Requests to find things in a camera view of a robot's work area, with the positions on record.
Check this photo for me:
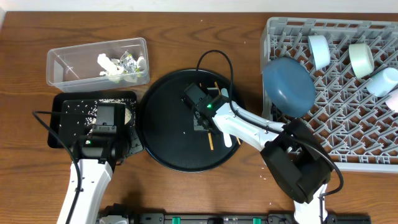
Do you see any clear plastic waste bin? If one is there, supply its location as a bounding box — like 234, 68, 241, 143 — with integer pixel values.
46, 37, 150, 92

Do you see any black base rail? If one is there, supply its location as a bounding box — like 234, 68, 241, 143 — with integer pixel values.
98, 212, 373, 224

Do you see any left wooden chopstick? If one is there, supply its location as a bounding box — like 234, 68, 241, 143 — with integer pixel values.
198, 82, 215, 151

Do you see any round black serving tray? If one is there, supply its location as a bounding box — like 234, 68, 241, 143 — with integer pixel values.
136, 69, 239, 172

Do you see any mint green bowl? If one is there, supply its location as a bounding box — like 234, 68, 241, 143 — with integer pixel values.
348, 43, 374, 79

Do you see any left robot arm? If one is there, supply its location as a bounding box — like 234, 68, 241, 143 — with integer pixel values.
57, 101, 135, 223

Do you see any grey dishwasher rack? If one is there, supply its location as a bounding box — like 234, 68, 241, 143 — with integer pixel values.
260, 17, 397, 173

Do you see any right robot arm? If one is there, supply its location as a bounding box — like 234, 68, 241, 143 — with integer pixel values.
183, 83, 334, 223

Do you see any yellow foil snack wrapper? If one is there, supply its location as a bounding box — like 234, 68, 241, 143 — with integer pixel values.
119, 51, 137, 73

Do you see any dark blue plate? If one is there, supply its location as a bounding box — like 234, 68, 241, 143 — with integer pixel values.
262, 57, 316, 118

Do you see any right wooden chopstick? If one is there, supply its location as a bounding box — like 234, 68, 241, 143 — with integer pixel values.
215, 82, 232, 147

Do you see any wooden chopstick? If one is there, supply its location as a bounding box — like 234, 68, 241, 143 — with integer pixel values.
198, 82, 215, 151
215, 82, 232, 147

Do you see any light blue bowl with rice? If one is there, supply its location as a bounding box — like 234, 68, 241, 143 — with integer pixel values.
308, 35, 330, 70

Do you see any black rectangular tray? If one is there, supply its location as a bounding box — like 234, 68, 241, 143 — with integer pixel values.
50, 91, 137, 151

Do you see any light blue cup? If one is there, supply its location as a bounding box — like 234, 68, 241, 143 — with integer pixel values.
366, 67, 397, 97

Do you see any white tissue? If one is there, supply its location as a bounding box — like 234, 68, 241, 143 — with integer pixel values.
136, 56, 147, 72
97, 54, 124, 77

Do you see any white paper cup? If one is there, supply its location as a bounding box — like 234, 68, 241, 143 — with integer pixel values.
386, 89, 398, 113

